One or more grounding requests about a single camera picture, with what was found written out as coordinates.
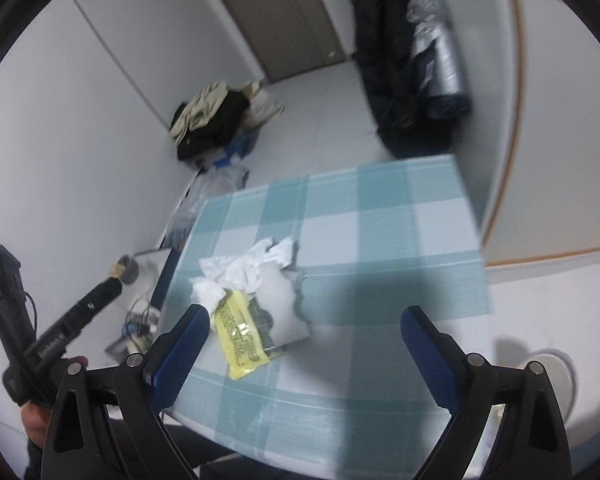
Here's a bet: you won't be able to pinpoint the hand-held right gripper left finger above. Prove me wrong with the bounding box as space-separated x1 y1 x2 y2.
40 304 212 480

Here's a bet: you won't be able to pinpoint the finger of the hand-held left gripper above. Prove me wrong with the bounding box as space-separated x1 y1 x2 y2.
62 280 124 333

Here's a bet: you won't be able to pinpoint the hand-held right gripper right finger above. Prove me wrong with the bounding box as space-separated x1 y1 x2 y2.
401 305 573 480

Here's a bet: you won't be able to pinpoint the yellow snack packet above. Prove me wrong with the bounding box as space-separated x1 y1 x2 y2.
211 289 287 381

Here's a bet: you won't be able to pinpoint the person's left forearm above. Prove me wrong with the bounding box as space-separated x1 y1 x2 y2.
22 437 48 480

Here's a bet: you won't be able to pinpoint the person's left hand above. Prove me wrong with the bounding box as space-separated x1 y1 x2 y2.
21 355 90 448

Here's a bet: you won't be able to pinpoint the grey chopstick holder cup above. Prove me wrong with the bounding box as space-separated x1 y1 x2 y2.
114 255 141 286

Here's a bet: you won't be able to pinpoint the crumpled white tissue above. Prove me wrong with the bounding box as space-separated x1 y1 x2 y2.
189 237 301 313

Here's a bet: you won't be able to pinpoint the teal checkered tablecloth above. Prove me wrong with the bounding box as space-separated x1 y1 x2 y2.
157 155 493 480

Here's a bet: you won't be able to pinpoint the grey plastic bag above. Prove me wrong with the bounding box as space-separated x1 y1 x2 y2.
170 165 251 231

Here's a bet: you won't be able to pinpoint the blue cardboard box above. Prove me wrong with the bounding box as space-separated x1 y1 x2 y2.
200 130 261 171

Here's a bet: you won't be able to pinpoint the black bag with beige cloth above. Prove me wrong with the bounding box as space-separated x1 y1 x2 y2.
176 91 253 162

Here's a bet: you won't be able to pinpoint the beige garment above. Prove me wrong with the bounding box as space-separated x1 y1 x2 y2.
169 80 231 146

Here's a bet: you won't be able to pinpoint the beige tote bag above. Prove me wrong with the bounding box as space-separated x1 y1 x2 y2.
240 80 287 128

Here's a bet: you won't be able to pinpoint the black jacket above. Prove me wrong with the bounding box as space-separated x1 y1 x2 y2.
352 0 456 161

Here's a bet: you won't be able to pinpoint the silver folded umbrella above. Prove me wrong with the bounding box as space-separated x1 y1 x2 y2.
405 0 473 121

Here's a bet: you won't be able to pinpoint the grey door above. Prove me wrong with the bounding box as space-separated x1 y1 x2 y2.
200 0 356 83

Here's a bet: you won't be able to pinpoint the black cables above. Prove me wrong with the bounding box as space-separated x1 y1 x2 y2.
122 295 163 346

